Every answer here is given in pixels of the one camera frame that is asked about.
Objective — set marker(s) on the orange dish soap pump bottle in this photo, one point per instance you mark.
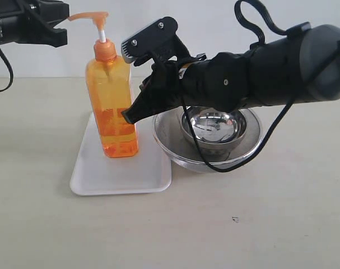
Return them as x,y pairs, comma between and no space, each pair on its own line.
109,86

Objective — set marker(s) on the small stainless steel bowl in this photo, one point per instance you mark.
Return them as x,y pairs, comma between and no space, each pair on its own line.
214,130

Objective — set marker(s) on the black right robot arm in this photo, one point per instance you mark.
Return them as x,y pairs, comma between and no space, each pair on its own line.
303,67

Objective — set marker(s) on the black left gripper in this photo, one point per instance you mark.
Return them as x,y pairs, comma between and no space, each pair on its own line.
20,22

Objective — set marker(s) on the white rectangular plastic tray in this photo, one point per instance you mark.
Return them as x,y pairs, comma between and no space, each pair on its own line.
94,174

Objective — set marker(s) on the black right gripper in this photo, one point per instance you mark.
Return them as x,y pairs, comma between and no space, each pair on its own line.
161,90

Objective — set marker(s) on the large stainless steel basin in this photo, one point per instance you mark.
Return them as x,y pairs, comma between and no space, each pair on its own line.
167,133

